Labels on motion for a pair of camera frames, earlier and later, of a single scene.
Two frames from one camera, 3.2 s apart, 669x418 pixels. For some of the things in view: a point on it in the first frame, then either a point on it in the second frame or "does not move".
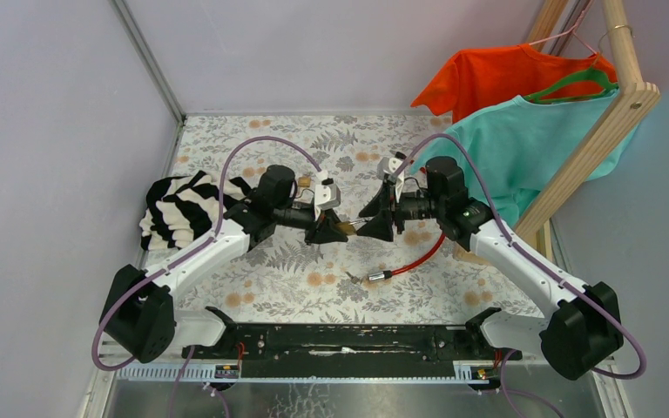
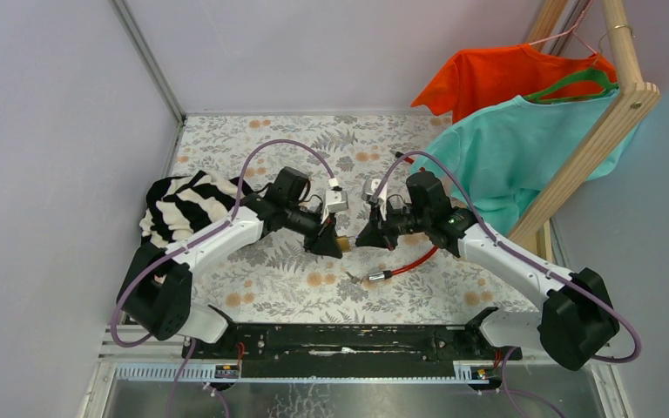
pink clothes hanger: (572, 30) does not move
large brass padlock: (345, 227) to (345, 243)
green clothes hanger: (586, 76) does not move
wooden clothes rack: (638, 94) does not move
